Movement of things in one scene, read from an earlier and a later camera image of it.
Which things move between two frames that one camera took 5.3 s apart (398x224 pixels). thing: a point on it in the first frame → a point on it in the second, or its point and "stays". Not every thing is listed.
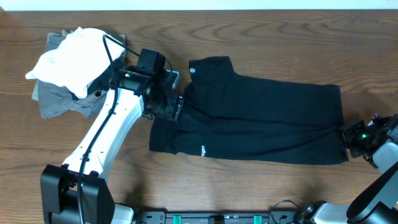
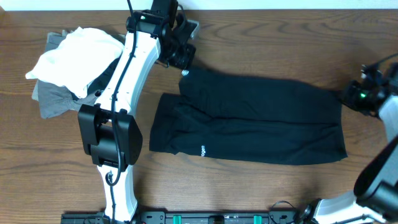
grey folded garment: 54,99 stays
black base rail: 273,217 stays
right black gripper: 346,132 → 353,86
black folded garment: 105,81 stays
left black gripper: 173,108 → 185,58
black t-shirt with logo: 229,117 stays
